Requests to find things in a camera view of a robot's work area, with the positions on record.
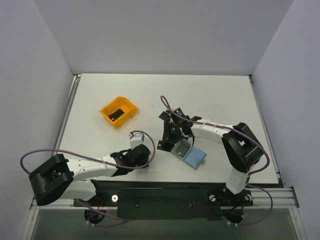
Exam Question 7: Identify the yellow plastic bin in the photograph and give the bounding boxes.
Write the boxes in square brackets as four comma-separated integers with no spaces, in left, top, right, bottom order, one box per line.
[99,96,139,129]

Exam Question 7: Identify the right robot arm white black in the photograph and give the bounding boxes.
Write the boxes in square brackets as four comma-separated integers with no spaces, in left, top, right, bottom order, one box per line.
[157,108,263,205]

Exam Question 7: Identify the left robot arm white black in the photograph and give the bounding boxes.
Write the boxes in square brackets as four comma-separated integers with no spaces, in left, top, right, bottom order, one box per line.
[29,144,151,206]

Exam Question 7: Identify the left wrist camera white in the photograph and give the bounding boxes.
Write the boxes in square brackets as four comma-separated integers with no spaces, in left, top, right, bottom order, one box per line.
[129,133,145,150]

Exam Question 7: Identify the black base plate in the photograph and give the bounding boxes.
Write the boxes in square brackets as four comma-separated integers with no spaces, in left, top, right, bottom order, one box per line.
[79,180,253,221]

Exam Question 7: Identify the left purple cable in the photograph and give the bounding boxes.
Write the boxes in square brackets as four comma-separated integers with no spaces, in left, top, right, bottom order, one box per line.
[19,129,158,228]

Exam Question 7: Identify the purple cable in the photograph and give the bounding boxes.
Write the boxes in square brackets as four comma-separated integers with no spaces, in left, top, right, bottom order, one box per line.
[19,129,158,228]
[159,94,275,228]

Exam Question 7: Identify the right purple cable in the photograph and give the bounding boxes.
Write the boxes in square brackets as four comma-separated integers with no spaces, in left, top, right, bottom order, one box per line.
[159,94,275,228]

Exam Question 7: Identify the aluminium rail frame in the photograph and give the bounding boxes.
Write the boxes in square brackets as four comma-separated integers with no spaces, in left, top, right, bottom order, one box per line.
[33,73,298,240]

